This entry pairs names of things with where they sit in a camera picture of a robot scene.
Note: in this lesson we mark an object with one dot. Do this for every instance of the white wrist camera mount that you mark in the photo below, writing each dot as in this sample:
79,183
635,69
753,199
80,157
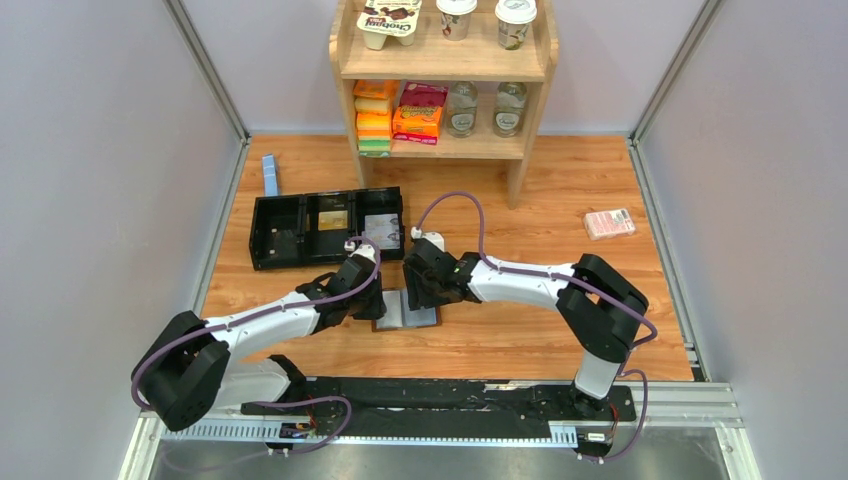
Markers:
435,238
363,248

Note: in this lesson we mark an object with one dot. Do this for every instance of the yogurt cup multipack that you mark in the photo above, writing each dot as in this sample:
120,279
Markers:
383,19

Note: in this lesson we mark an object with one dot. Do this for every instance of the wooden shelf unit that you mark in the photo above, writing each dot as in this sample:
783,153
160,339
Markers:
434,60

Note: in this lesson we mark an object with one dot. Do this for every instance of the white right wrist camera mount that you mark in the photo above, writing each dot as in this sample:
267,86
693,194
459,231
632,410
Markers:
435,238

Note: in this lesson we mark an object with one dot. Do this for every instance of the brown leather card holder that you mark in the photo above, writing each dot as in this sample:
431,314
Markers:
399,315

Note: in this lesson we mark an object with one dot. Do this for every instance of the paper coffee cup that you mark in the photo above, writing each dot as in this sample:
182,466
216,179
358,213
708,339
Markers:
514,21
455,17

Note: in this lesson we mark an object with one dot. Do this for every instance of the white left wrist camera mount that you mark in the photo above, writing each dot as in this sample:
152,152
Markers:
363,248

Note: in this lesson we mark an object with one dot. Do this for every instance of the gold credit card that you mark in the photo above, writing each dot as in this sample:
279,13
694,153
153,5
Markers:
332,220

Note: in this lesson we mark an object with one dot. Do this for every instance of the right paper coffee cup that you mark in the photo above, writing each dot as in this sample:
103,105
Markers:
514,21

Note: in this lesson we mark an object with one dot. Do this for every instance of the silver VIP card middle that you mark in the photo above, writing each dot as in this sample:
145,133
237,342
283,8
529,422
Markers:
387,240

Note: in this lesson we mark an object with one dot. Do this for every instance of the red snack box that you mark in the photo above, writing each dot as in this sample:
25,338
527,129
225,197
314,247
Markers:
419,94

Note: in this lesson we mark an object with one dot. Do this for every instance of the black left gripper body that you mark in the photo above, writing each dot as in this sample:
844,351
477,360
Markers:
368,306

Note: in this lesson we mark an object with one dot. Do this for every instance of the left glass water bottle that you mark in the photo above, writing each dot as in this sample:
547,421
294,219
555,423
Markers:
461,109

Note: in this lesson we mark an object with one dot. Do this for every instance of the left paper coffee cup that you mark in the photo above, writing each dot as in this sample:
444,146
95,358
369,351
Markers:
455,17

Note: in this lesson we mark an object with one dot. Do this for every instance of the aluminium frame rail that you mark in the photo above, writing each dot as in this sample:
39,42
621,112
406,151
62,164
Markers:
676,405

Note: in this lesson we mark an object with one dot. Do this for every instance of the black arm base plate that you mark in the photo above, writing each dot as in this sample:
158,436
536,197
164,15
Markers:
449,408

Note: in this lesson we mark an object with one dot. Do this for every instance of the silver VIP card top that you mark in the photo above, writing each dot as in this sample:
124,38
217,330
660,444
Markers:
382,225

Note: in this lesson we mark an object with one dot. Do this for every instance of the blue plastic strip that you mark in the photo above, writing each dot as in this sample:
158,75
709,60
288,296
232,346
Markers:
270,176

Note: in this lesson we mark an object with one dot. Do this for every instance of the orange snack box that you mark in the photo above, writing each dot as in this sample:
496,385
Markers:
417,120

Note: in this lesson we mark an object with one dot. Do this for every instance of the glass water bottle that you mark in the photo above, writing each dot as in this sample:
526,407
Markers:
509,108
461,109

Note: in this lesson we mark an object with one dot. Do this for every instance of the right glass water bottle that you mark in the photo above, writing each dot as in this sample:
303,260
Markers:
509,108

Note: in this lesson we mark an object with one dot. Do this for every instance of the black three-compartment tray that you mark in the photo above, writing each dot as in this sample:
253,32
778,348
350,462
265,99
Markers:
284,228

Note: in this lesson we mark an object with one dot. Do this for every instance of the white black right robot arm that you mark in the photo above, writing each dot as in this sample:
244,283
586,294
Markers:
601,307

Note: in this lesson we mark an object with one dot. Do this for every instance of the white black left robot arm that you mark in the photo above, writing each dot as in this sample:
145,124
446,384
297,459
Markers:
196,366

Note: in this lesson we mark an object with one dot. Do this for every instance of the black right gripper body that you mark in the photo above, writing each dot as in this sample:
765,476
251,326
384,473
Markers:
423,293

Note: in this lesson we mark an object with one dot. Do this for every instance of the pink wrapped card pack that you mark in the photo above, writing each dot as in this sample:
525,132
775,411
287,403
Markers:
608,224

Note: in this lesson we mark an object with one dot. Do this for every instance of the silver vip card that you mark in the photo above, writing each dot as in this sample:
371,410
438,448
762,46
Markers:
387,240
382,225

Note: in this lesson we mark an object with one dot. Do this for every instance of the stack of colourful sponges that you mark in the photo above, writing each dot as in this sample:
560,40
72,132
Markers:
374,108

